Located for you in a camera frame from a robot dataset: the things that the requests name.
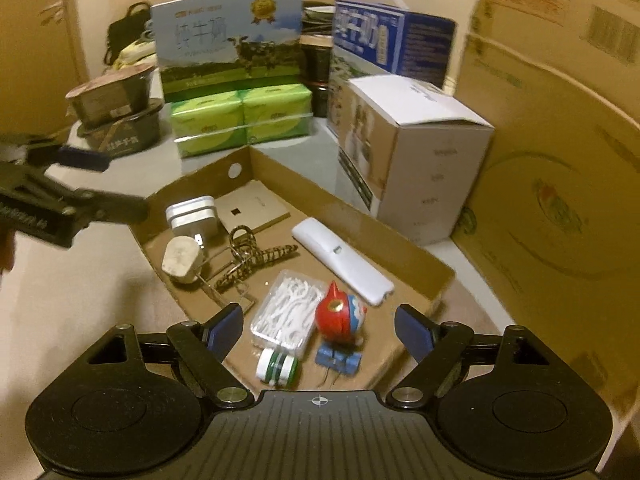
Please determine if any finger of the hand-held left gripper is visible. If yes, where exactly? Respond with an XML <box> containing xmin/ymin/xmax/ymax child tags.
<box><xmin>0</xmin><ymin>132</ymin><xmax>111</xmax><ymax>172</ymax></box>
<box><xmin>0</xmin><ymin>164</ymin><xmax>151</xmax><ymax>225</ymax></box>

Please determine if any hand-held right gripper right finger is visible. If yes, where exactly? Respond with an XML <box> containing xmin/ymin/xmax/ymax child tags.
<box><xmin>386</xmin><ymin>304</ymin><xmax>557</xmax><ymax>407</ymax></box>

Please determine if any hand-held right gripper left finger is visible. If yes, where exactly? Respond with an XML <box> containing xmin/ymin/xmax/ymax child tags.
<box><xmin>87</xmin><ymin>302</ymin><xmax>247</xmax><ymax>404</ymax></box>

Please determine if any white green tape roll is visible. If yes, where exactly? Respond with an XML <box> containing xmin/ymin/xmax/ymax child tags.
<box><xmin>256</xmin><ymin>347</ymin><xmax>301</xmax><ymax>386</ymax></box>

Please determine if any clear floss picks box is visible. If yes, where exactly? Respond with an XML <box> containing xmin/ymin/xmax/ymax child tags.
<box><xmin>249</xmin><ymin>269</ymin><xmax>326</xmax><ymax>351</ymax></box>

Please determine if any camouflage strap lanyard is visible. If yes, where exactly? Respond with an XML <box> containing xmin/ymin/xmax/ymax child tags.
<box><xmin>214</xmin><ymin>225</ymin><xmax>300</xmax><ymax>293</ymax></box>

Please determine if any red toy figure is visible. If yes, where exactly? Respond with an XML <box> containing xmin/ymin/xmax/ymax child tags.
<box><xmin>315</xmin><ymin>281</ymin><xmax>370</xmax><ymax>346</ymax></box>

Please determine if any blue clip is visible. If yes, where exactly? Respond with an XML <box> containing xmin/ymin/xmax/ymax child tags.
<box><xmin>315</xmin><ymin>342</ymin><xmax>363</xmax><ymax>386</ymax></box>

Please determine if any white square charger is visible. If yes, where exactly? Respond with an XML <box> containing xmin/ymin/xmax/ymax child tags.
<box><xmin>166</xmin><ymin>196</ymin><xmax>221</xmax><ymax>247</ymax></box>

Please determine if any white round plug adapter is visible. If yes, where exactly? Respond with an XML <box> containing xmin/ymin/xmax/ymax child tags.
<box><xmin>161</xmin><ymin>236</ymin><xmax>208</xmax><ymax>286</ymax></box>

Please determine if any white remote control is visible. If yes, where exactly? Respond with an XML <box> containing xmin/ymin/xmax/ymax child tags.
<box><xmin>291</xmin><ymin>217</ymin><xmax>396</xmax><ymax>306</ymax></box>

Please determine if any tan box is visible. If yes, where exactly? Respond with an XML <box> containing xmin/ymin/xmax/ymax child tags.
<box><xmin>220</xmin><ymin>181</ymin><xmax>292</xmax><ymax>233</ymax></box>

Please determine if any shallow cardboard box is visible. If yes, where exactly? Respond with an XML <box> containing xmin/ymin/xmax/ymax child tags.
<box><xmin>129</xmin><ymin>146</ymin><xmax>457</xmax><ymax>391</ymax></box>

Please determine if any black food bowl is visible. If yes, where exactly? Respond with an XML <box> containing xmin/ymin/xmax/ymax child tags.
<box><xmin>66</xmin><ymin>65</ymin><xmax>156</xmax><ymax>126</ymax></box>

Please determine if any brown patterned bed mat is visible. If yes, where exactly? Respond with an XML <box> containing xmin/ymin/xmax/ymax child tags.
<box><xmin>435</xmin><ymin>240</ymin><xmax>516</xmax><ymax>336</ymax></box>

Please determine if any wooden cabinet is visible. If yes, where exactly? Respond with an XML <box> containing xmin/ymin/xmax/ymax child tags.
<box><xmin>0</xmin><ymin>0</ymin><xmax>93</xmax><ymax>136</ymax></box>

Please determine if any striped patterned cloth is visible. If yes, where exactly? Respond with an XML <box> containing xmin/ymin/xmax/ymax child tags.
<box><xmin>114</xmin><ymin>40</ymin><xmax>157</xmax><ymax>70</ymax></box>

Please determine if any green tissue packs bundle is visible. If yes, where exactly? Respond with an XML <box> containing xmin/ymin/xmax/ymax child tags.
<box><xmin>170</xmin><ymin>84</ymin><xmax>313</xmax><ymax>159</ymax></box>

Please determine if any black bag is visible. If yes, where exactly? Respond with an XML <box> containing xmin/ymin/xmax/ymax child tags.
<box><xmin>104</xmin><ymin>2</ymin><xmax>153</xmax><ymax>67</ymax></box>

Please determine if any white product box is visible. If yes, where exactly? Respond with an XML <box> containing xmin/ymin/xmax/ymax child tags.
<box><xmin>327</xmin><ymin>75</ymin><xmax>496</xmax><ymax>247</ymax></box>

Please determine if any light blue cow milk carton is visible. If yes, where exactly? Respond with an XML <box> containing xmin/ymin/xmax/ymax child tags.
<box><xmin>150</xmin><ymin>0</ymin><xmax>305</xmax><ymax>104</ymax></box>

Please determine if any black jar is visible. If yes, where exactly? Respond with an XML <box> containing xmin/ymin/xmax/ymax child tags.
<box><xmin>309</xmin><ymin>82</ymin><xmax>331</xmax><ymax>120</ymax></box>
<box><xmin>300</xmin><ymin>35</ymin><xmax>333</xmax><ymax>86</ymax></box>

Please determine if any large brown cardboard box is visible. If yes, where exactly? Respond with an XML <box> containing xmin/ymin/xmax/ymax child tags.
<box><xmin>450</xmin><ymin>0</ymin><xmax>640</xmax><ymax>411</ymax></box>

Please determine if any patterned ceramic bowl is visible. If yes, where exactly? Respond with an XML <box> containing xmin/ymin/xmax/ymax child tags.
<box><xmin>302</xmin><ymin>2</ymin><xmax>337</xmax><ymax>36</ymax></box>

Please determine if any dark blue milk carton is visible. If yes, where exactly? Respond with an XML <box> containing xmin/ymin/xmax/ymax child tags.
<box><xmin>327</xmin><ymin>0</ymin><xmax>457</xmax><ymax>126</ymax></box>

